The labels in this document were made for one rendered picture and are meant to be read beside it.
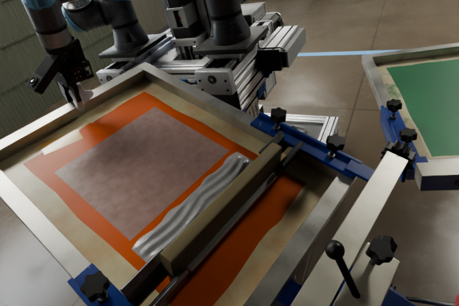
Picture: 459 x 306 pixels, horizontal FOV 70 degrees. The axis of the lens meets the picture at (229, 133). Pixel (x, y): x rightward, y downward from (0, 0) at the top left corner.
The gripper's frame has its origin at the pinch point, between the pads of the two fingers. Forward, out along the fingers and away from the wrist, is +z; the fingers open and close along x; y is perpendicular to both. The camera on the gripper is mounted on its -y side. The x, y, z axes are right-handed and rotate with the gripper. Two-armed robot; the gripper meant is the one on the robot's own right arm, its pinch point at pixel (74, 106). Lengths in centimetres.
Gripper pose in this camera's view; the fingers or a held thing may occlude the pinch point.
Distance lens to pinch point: 109.5
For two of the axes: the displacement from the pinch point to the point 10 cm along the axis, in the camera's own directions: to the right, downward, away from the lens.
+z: 0.0, 7.2, 6.9
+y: 6.3, -5.4, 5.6
